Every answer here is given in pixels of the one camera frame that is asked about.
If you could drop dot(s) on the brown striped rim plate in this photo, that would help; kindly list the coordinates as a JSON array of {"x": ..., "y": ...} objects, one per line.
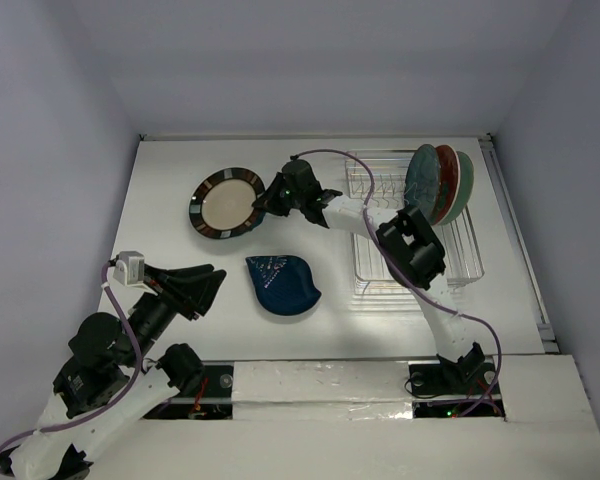
[{"x": 221, "y": 205}]

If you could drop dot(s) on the dark teal glazed plate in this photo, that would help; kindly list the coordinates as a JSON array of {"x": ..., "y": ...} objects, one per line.
[{"x": 422, "y": 180}]

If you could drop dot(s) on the red plate teal flower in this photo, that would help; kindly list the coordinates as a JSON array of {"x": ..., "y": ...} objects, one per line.
[{"x": 448, "y": 182}]

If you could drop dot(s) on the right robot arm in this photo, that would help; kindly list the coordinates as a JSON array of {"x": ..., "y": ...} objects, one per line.
[{"x": 411, "y": 250}]

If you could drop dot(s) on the dark blue leaf plate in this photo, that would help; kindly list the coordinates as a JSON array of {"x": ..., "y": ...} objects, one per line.
[{"x": 283, "y": 284}]

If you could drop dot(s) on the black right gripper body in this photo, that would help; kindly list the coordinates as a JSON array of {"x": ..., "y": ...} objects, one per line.
[{"x": 276, "y": 200}]

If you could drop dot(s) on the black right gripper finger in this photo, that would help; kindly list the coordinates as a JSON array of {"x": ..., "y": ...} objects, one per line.
[
  {"x": 278, "y": 186},
  {"x": 281, "y": 205}
]

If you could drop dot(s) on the mint green flower plate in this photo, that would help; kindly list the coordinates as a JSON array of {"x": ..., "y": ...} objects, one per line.
[{"x": 463, "y": 191}]

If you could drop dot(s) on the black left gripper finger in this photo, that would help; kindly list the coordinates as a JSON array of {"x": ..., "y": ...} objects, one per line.
[
  {"x": 197, "y": 289},
  {"x": 161, "y": 281}
]

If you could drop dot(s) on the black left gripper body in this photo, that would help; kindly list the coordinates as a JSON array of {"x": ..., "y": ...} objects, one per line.
[{"x": 156, "y": 313}]

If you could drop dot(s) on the teal scalloped plate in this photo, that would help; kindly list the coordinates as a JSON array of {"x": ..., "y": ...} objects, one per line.
[{"x": 261, "y": 214}]

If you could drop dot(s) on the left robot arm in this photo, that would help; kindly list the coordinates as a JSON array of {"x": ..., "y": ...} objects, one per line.
[{"x": 105, "y": 386}]

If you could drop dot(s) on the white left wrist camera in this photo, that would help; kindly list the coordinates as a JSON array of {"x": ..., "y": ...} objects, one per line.
[{"x": 129, "y": 269}]

